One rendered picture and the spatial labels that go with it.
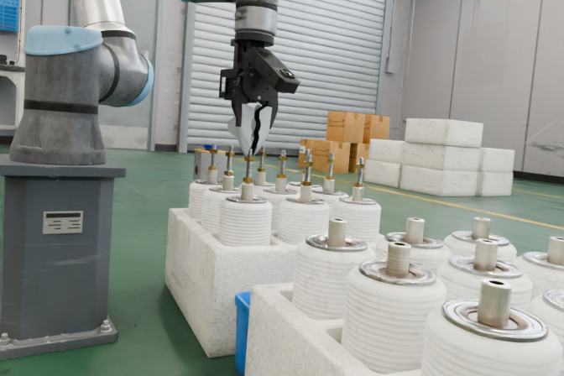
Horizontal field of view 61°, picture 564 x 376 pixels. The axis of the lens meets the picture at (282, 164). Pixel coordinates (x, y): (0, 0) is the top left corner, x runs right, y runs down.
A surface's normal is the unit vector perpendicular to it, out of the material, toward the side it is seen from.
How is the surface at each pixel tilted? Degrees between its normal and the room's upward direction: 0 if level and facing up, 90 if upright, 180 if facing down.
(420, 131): 90
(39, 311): 90
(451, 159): 90
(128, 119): 90
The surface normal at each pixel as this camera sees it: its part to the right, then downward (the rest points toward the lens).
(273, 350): -0.91, -0.04
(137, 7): 0.51, 0.11
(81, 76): 0.81, 0.11
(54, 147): 0.35, -0.21
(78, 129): 0.73, -0.20
